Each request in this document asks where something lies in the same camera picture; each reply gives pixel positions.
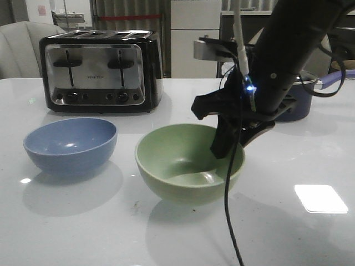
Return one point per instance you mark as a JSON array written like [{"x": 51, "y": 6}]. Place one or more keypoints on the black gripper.
[{"x": 261, "y": 99}]

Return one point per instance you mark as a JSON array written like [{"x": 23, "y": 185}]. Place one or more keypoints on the green bowl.
[{"x": 176, "y": 163}]

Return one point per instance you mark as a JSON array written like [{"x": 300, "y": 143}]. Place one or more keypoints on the blue bowl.
[{"x": 71, "y": 147}]

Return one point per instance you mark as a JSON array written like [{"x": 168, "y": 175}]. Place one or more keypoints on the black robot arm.
[{"x": 294, "y": 31}]

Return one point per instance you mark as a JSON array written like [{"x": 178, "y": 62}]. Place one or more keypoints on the dark blue saucepan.
[{"x": 301, "y": 95}]

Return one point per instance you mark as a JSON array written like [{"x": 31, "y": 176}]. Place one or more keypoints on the glass pot lid blue knob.
[{"x": 305, "y": 77}]

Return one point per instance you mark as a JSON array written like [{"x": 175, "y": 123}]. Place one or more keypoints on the grey chair right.
[{"x": 318, "y": 62}]

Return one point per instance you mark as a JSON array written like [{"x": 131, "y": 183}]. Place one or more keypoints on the grey chair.
[
  {"x": 318, "y": 62},
  {"x": 20, "y": 54}
]

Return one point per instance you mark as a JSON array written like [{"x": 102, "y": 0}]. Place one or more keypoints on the wicker basket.
[{"x": 337, "y": 64}]

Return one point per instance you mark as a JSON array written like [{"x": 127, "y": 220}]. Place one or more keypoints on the white refrigerator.
[{"x": 191, "y": 20}]

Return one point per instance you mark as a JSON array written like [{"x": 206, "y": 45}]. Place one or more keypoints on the black chrome four-slot toaster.
[{"x": 104, "y": 71}]

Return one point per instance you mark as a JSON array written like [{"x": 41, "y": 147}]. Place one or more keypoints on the grey chair left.
[{"x": 20, "y": 54}]

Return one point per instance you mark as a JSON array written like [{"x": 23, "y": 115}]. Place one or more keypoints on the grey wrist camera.
[{"x": 214, "y": 50}]

